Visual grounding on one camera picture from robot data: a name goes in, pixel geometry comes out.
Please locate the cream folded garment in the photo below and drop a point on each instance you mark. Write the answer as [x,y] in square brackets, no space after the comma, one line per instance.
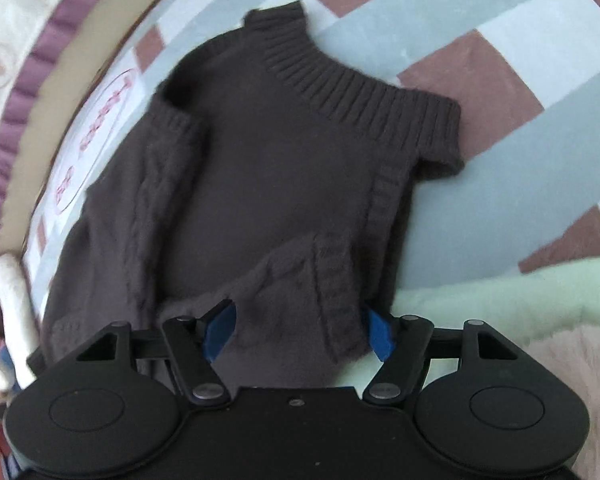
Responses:
[15,300]

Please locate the bear print bedspread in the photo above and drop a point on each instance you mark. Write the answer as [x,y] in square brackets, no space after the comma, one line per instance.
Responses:
[10,35]

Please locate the pink fluffy cloth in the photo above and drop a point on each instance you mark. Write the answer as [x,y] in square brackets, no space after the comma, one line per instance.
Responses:
[580,385]

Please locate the checkered dog print rug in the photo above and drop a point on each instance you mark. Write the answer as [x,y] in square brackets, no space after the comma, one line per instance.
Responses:
[430,25]

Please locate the beige bed base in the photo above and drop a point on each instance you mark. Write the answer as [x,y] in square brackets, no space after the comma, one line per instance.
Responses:
[40,150]

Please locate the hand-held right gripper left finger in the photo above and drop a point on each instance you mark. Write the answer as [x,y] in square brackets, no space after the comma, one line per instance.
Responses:
[220,332]

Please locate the brown knitted sweater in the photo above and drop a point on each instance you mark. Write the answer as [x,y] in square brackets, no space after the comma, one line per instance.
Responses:
[280,170]

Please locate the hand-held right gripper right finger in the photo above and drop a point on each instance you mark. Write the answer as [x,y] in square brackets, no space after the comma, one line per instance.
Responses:
[380,335]

